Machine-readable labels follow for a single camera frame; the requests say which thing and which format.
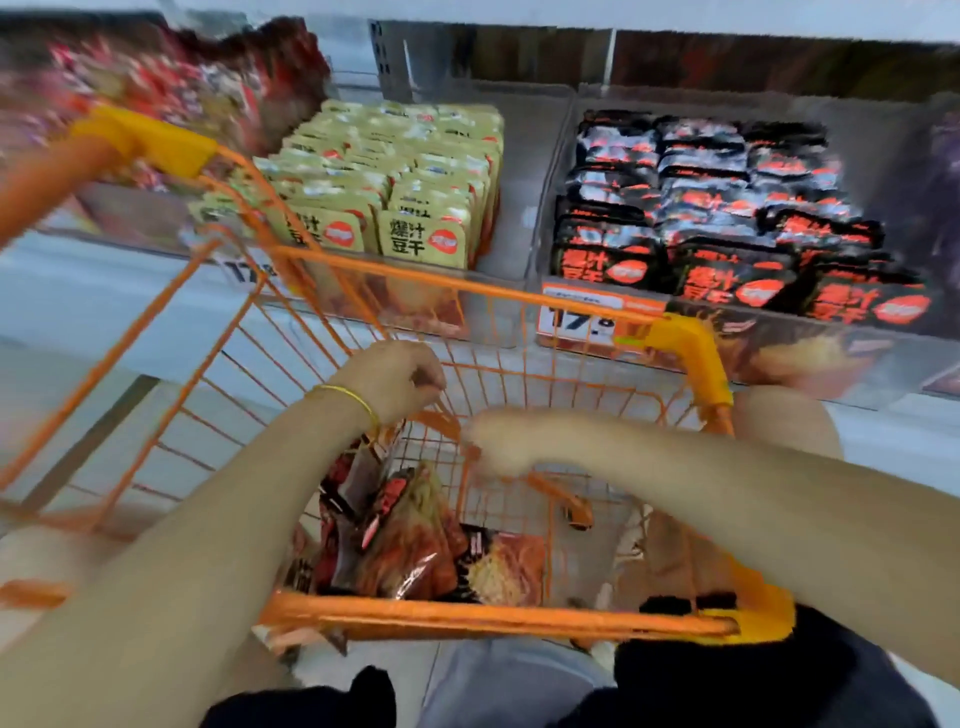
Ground person's left hand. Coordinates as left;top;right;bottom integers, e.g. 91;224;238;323
322;339;449;431

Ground person's right hand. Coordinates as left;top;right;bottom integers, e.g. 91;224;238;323
462;408;579;482

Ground row of yellow orange snacks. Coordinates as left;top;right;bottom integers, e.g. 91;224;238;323
382;102;507;273
277;105;422;254
192;105;377;234

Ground pile of black orange snacks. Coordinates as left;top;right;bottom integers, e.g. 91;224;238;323
285;450;554;609

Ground row of black orange snacks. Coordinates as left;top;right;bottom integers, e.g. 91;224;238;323
552;112;669;293
657;117;804;314
745;120;935;329

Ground orange shopping cart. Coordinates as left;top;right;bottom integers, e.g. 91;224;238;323
0;102;797;654

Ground person's right forearm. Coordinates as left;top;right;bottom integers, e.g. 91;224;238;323
547;412;960;684

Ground person's left forearm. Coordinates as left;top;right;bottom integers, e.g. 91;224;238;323
0;393;377;728

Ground orange price tag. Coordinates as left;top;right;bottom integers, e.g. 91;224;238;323
222;255;287;290
537;277;669;356

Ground person's right leg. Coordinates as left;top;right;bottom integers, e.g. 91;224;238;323
645;387;845;602

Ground person's leg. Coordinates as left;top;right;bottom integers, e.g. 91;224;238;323
0;525;144;647
645;387;845;602

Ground person's left leg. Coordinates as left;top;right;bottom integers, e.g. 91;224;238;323
0;525;144;647

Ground black shorts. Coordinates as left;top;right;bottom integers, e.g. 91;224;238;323
202;600;939;728

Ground pile of red tan packets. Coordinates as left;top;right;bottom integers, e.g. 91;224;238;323
0;18;332;174

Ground gold bracelet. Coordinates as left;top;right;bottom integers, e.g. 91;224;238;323
312;382;386;440

